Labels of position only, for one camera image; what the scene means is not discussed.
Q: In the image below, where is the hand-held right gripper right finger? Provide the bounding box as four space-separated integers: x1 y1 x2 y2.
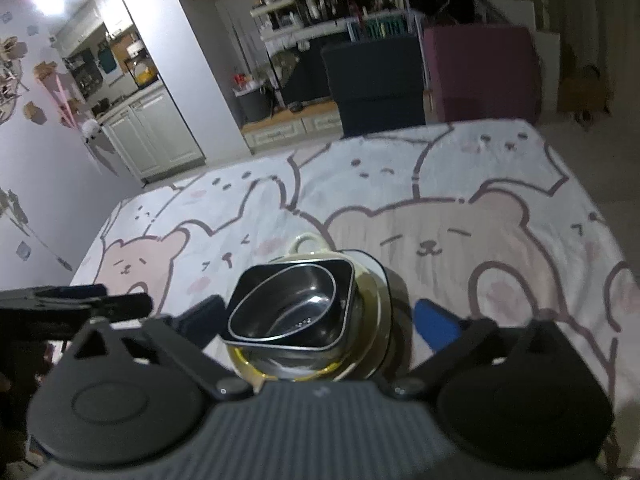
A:
390 299 568 401

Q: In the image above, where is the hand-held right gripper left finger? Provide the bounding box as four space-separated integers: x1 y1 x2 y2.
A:
62 296 251 402

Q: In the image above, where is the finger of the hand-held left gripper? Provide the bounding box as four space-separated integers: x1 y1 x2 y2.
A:
0 285 153 341

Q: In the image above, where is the cream bowl with handles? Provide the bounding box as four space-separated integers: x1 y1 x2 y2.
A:
270 233 392 378

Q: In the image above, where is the small rectangular steel tray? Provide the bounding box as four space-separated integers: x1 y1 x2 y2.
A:
229 264 337 343

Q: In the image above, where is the white square plate black rim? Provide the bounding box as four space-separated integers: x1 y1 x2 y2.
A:
345 249 403 376

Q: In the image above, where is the large rectangular steel tray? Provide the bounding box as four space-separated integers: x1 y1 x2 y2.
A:
224 258 356 356

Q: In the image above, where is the bear-print tablecloth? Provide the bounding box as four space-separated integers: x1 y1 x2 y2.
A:
70 119 631 480

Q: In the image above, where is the white kitchen cabinet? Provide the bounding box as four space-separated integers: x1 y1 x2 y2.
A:
100 82 207 183

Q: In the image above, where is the low wooden-top cabinet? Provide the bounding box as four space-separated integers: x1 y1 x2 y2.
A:
241 100 346 155

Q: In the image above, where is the grey bucket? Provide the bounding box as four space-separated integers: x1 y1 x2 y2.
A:
235 85 273 123

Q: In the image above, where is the navy blue chair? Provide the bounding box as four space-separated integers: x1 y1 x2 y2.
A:
321 35 427 137

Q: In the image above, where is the purple chair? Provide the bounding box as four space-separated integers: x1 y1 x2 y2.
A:
422 25 543 123

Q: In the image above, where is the cardboard box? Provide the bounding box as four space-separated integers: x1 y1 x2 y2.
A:
557 67 613 116

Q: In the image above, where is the white metal shelf rack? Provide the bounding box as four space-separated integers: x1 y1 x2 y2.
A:
250 0 426 106

